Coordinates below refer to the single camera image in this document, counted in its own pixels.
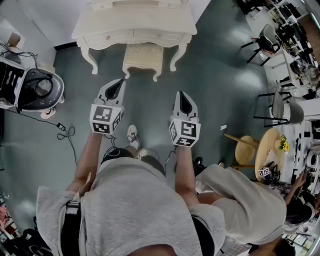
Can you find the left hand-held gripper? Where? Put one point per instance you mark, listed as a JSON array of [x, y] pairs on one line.
[[101, 113]]

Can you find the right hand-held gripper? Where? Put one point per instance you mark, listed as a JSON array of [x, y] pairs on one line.
[[186, 130]]

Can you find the cream cushioned stool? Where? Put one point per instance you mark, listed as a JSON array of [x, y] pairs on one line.
[[143, 56]]

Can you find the cream ornate dressing table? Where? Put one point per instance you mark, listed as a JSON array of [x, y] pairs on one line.
[[135, 22]]

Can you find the person's left forearm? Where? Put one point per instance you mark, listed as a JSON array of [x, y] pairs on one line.
[[90, 155]]

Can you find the person's right forearm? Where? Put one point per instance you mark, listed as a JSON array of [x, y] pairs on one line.
[[185, 170]]

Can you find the round wooden stool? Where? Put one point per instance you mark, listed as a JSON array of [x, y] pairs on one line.
[[246, 152]]

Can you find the white paper scrap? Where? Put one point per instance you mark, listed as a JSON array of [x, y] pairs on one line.
[[222, 127]]

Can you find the person's left white shoe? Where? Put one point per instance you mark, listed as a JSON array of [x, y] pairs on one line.
[[132, 132]]

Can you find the person's white shoe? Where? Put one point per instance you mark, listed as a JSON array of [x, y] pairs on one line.
[[132, 132], [143, 153]]

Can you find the person's right white shoe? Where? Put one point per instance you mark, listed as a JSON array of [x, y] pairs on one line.
[[143, 153]]

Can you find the person's black shorts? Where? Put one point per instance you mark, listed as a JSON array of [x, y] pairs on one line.
[[117, 153]]

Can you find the black power adapter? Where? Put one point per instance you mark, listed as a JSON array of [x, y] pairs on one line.
[[61, 126]]

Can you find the round wooden side table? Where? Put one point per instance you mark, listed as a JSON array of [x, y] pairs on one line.
[[268, 155]]

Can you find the idle hand-held gripper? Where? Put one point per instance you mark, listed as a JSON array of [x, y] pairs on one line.
[[263, 172]]

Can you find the black and white backpack box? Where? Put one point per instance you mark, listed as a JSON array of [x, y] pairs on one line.
[[10, 80]]

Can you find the yellow flower bunch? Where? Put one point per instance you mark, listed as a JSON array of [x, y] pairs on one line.
[[284, 143]]

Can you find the person's grey t-shirt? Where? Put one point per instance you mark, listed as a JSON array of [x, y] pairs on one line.
[[130, 200]]

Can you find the cluttered white work desk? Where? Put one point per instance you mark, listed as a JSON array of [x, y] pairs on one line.
[[292, 30]]

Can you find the black bag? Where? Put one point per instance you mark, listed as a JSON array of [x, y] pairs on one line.
[[32, 242]]

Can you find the grey chair with black frame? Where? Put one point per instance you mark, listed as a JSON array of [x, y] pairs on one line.
[[266, 40], [280, 106]]

